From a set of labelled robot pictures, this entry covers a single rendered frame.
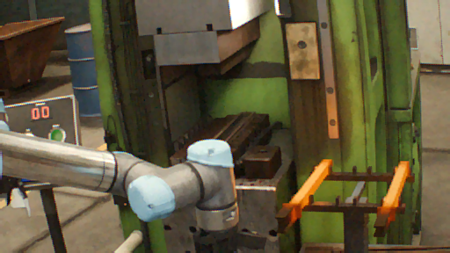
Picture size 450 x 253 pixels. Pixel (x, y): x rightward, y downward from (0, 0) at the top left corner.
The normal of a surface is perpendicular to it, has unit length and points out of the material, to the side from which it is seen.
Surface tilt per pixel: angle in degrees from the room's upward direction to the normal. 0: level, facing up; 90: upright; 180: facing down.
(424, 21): 90
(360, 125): 90
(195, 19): 90
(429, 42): 90
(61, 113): 60
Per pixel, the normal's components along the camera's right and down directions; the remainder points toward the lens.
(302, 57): -0.32, 0.32
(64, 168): 0.60, 0.24
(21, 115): 0.04, -0.23
